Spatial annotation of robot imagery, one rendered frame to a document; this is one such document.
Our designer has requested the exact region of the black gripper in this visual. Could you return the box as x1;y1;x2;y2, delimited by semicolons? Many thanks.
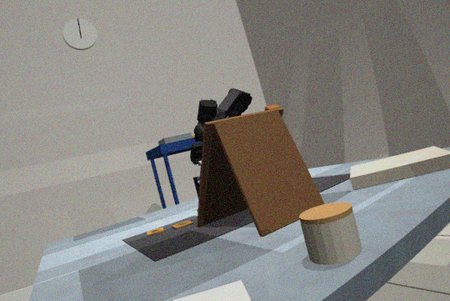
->
190;132;204;165

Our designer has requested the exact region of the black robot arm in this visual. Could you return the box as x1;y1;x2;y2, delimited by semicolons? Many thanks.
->
194;88;252;142

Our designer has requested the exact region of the beige rectangular block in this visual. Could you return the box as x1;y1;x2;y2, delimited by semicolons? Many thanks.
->
350;146;450;190

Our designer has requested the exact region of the grey cylindrical container with tan lid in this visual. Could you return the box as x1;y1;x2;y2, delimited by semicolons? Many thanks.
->
299;203;362;265

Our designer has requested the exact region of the brown board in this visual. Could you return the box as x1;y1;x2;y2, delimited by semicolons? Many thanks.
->
197;104;325;237

